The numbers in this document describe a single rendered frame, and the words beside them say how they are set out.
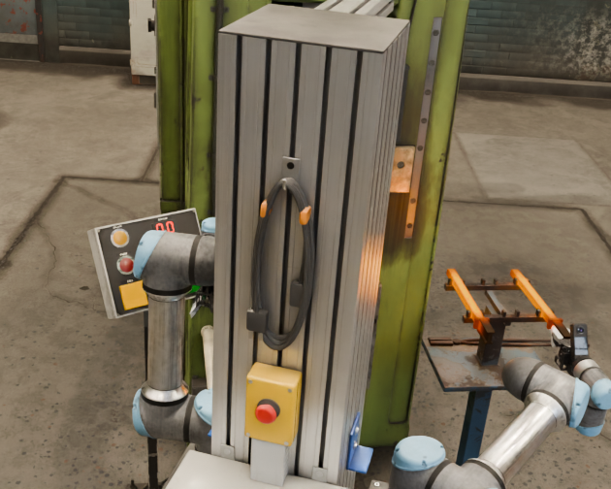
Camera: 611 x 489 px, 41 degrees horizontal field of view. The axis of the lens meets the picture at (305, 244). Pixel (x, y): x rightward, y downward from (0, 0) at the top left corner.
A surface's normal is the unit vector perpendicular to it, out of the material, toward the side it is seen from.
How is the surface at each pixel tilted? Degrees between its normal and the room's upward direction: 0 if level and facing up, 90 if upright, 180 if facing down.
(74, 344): 0
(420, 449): 7
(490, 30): 90
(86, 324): 0
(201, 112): 90
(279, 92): 90
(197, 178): 90
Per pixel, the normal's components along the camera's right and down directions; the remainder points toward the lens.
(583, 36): -0.02, 0.48
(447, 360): 0.07, -0.89
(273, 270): -0.26, 0.42
